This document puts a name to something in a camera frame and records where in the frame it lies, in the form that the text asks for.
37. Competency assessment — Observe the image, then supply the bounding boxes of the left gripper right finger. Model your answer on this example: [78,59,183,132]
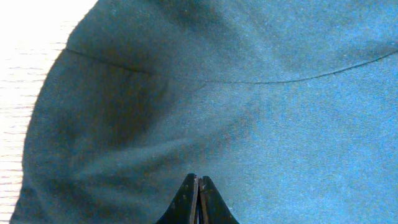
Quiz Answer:
[198,176,239,224]

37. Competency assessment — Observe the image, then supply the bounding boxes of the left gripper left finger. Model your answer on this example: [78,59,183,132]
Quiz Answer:
[156,174,198,224]

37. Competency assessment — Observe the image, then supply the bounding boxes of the black t-shirt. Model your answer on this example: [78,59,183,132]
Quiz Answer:
[11,0,397,223]

